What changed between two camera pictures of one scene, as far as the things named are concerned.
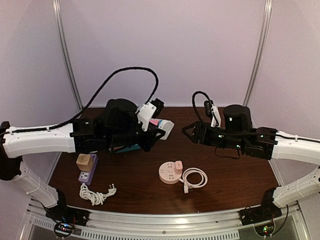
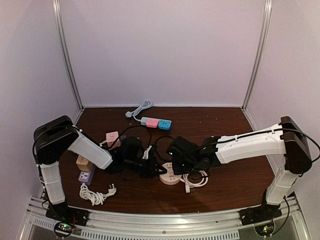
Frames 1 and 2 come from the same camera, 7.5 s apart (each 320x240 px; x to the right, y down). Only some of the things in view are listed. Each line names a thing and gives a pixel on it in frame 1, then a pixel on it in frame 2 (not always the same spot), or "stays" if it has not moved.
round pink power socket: [167, 173] stays
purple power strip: [87, 177] stays
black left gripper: [151, 138] to [151, 170]
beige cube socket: [84, 162] stays
